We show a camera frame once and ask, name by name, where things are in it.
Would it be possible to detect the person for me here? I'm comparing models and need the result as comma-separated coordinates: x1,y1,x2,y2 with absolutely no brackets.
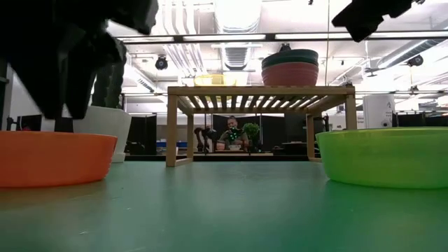
218,115,251,152

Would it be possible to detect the white plant pot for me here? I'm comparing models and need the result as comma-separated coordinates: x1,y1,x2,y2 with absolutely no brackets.
72,106,133,164

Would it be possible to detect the black partition panel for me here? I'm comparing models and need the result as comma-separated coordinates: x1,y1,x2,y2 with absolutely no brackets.
211,114,309,155
127,114,158,156

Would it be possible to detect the black computer monitor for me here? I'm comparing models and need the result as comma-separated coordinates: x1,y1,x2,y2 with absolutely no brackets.
15,114,43,132

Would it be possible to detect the dark green potted plant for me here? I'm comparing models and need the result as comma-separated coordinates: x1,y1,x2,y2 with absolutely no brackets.
92,41,127,110

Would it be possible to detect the small green potted plant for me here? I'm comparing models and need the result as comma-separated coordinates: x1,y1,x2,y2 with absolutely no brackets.
242,122,261,153

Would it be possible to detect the white ribbed ventilation duct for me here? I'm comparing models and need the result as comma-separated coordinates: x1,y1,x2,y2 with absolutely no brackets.
213,0,263,71

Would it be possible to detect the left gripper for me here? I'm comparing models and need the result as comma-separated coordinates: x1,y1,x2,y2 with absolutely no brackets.
0,0,160,120

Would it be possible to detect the yellow plastic bowl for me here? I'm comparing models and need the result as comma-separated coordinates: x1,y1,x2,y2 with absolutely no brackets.
193,73,238,88

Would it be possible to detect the black partition curtain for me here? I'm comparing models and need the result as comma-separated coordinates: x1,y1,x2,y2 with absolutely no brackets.
395,113,448,128

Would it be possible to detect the wooden slatted shelf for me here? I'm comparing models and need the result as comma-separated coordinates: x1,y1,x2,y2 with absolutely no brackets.
166,85,358,168

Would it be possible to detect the dark green plastic bowl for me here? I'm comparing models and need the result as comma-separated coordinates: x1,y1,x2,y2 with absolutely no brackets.
261,55,320,69

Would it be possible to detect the black overhead light beam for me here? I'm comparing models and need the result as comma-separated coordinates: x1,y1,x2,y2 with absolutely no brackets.
115,31,448,44

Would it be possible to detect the pink plastic bowl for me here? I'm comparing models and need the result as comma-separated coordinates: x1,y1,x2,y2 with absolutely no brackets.
261,62,320,88

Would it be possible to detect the orange plastic bowl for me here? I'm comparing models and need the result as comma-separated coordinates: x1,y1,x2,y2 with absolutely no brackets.
0,130,119,189

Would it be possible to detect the teal plastic bowl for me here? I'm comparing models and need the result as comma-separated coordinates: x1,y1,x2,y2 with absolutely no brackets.
261,48,320,60

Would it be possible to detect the white cabinet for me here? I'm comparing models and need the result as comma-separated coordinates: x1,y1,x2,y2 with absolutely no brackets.
361,94,397,130

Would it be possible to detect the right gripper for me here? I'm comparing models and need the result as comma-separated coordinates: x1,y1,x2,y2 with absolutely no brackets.
331,0,426,43

